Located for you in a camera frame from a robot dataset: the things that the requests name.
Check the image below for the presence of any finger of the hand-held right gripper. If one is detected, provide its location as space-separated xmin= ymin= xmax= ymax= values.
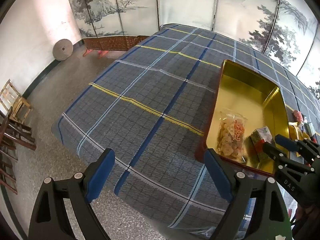
xmin=261 ymin=142 xmax=307 ymax=168
xmin=275 ymin=134 xmax=320 ymax=165

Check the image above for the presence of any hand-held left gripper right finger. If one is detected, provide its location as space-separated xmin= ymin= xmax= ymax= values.
xmin=204 ymin=148 xmax=293 ymax=240

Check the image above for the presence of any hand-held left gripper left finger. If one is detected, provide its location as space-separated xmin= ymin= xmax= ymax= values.
xmin=28 ymin=148 xmax=115 ymax=240

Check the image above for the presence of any yellow snack packet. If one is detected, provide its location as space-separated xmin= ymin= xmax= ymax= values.
xmin=289 ymin=121 xmax=310 ymax=155

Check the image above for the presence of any green snack packet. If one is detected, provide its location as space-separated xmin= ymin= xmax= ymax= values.
xmin=250 ymin=126 xmax=274 ymax=163

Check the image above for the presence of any pink snack packet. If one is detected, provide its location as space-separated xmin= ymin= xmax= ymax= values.
xmin=292 ymin=110 xmax=304 ymax=123

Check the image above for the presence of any red and gold tin box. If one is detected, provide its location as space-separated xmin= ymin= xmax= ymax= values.
xmin=195 ymin=59 xmax=292 ymax=178

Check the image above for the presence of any person's right forearm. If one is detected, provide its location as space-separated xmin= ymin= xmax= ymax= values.
xmin=294 ymin=201 xmax=320 ymax=240

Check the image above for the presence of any clear cracker packet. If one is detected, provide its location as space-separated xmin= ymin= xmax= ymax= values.
xmin=216 ymin=107 xmax=248 ymax=163

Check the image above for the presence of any dark wooden chair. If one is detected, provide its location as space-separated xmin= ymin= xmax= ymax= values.
xmin=0 ymin=142 xmax=19 ymax=195
xmin=0 ymin=107 xmax=37 ymax=151

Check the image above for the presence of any blue grey plaid cloth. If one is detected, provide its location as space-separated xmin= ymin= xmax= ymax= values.
xmin=51 ymin=23 xmax=320 ymax=230

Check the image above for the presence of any light wooden chair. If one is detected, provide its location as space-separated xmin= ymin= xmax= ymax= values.
xmin=0 ymin=79 xmax=34 ymax=124

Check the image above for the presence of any round stone disc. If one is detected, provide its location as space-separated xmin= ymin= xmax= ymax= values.
xmin=53 ymin=39 xmax=73 ymax=61

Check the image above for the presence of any brown woven panel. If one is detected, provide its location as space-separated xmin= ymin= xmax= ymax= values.
xmin=82 ymin=35 xmax=150 ymax=53

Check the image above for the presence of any landscape painted folding screen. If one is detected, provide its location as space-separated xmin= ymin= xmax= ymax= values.
xmin=64 ymin=0 xmax=320 ymax=97

